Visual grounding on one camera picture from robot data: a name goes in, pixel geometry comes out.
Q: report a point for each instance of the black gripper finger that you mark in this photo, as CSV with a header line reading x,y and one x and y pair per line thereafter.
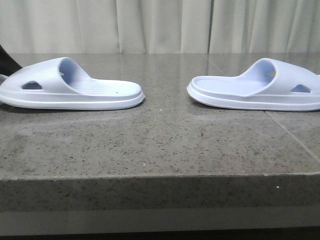
x,y
8,65

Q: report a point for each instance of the light blue right-side slipper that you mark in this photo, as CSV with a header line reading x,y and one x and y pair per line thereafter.
x,y
268,84

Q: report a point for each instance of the light blue left-side slipper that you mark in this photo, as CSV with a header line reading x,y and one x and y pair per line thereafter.
x,y
61,83

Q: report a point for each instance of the beige pleated curtain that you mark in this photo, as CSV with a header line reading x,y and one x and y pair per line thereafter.
x,y
160,26

